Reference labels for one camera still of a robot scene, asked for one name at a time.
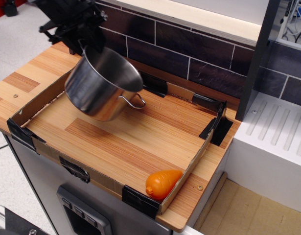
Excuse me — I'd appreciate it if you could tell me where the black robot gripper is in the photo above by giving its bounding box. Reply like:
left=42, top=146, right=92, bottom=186
left=34, top=0, right=108, bottom=55

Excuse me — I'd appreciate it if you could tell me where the stainless steel pot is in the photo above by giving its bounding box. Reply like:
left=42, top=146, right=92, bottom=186
left=65, top=40, right=146, bottom=121

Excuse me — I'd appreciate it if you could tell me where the cardboard fence with black tape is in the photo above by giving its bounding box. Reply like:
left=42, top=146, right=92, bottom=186
left=7, top=76, right=238, bottom=223

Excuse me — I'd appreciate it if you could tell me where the orange toy carrot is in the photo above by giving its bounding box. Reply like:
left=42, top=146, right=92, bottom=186
left=145, top=169, right=183, bottom=200

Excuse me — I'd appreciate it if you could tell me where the grey toy oven panel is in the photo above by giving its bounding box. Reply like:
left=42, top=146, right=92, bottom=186
left=57, top=186, right=113, bottom=235

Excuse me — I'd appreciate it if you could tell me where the white toy sink drainboard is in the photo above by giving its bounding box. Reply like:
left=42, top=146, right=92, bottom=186
left=225, top=93, right=301, bottom=212

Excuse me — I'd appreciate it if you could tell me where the dark grey vertical post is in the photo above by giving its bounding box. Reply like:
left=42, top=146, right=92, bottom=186
left=235, top=0, right=280, bottom=121

